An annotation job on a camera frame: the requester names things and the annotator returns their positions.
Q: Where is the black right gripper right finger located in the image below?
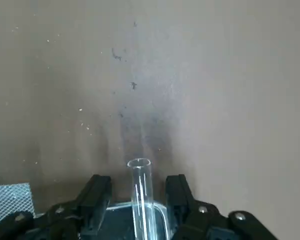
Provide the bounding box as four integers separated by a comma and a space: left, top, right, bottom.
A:
164, 174, 276, 240

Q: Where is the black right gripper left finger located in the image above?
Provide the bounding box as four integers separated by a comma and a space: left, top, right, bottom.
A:
0, 174, 113, 240

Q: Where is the glass test tube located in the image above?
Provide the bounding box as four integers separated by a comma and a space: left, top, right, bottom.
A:
126, 158, 156, 240

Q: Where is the steel tray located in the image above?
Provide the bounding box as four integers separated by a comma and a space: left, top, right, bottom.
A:
34, 201, 176, 240

